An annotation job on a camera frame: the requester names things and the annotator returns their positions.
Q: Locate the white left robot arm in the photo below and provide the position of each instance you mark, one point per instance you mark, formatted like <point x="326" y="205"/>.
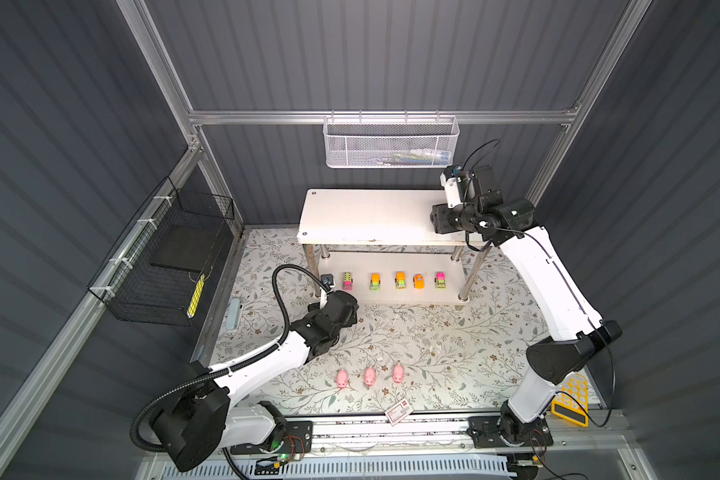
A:
<point x="203" y="414"/>

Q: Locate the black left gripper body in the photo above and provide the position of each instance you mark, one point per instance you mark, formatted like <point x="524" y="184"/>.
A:
<point x="313" y="311"/>

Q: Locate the white two-tier shelf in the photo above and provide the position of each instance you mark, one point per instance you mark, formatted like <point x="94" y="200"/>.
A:
<point x="384" y="231"/>

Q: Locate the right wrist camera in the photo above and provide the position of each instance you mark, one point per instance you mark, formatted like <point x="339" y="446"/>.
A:
<point x="451" y="181"/>

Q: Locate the white wire basket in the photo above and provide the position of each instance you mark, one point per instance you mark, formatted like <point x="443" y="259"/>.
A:
<point x="384" y="143"/>

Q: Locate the red white card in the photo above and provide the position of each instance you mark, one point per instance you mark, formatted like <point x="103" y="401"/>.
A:
<point x="398" y="412"/>

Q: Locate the yellow plastic grid tray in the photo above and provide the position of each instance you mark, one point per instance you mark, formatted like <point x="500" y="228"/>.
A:
<point x="571" y="400"/>

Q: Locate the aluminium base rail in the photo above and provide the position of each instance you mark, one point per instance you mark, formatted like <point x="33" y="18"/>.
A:
<point x="421" y="430"/>

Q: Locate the orange toy bulldozer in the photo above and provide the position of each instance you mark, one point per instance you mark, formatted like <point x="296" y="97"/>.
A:
<point x="418" y="282"/>

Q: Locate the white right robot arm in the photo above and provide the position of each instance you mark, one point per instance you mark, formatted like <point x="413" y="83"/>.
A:
<point x="576" y="330"/>

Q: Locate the orange green mixer toy truck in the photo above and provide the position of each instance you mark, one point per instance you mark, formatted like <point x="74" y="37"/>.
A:
<point x="400" y="280"/>

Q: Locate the pink toy pig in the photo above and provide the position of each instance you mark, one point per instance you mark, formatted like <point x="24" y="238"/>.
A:
<point x="342" y="379"/>
<point x="370" y="377"/>
<point x="398" y="374"/>

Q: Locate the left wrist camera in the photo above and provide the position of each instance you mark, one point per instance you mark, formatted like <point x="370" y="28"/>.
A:
<point x="327" y="280"/>

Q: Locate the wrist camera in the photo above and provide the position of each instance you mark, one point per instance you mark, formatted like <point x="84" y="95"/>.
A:
<point x="451" y="181"/>
<point x="327" y="280"/>

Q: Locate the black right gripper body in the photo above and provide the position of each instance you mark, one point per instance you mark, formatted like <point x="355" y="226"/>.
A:
<point x="465" y="219"/>

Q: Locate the black wire basket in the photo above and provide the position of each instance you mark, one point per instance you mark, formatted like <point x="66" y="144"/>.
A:
<point x="181" y="234"/>

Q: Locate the yellow green marker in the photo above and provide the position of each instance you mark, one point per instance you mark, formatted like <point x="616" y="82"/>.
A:
<point x="196" y="297"/>

